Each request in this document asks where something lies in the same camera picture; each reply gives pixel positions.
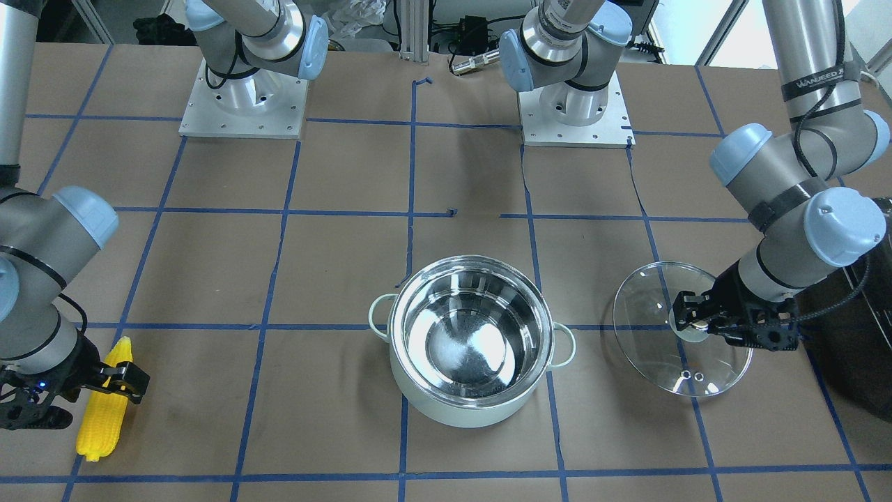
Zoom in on glass pot lid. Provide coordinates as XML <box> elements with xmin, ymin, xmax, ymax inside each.
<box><xmin>613</xmin><ymin>261</ymin><xmax>754</xmax><ymax>397</ymax></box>

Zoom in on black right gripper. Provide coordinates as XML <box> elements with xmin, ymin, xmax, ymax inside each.
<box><xmin>1</xmin><ymin>335</ymin><xmax>151</xmax><ymax>431</ymax></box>

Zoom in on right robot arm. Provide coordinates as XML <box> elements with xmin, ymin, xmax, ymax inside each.
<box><xmin>1</xmin><ymin>1</ymin><xmax>150</xmax><ymax>431</ymax></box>

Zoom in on aluminium profile post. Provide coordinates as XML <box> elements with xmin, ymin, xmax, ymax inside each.
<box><xmin>394</xmin><ymin>1</ymin><xmax>433</xmax><ymax>66</ymax></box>

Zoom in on yellow corn cob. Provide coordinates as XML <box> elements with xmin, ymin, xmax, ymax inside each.
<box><xmin>75</xmin><ymin>336</ymin><xmax>134</xmax><ymax>462</ymax></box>

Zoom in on pale green electric pot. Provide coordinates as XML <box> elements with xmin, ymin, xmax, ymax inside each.
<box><xmin>367</xmin><ymin>254</ymin><xmax>577</xmax><ymax>428</ymax></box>

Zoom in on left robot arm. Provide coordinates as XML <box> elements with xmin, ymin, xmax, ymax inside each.
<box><xmin>668</xmin><ymin>1</ymin><xmax>890</xmax><ymax>351</ymax></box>

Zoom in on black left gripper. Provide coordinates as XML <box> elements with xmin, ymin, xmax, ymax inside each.
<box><xmin>671</xmin><ymin>264</ymin><xmax>800</xmax><ymax>351</ymax></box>

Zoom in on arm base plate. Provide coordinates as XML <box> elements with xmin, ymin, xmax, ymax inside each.
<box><xmin>517</xmin><ymin>73</ymin><xmax>636</xmax><ymax>149</ymax></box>
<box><xmin>178</xmin><ymin>60</ymin><xmax>309</xmax><ymax>140</ymax></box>

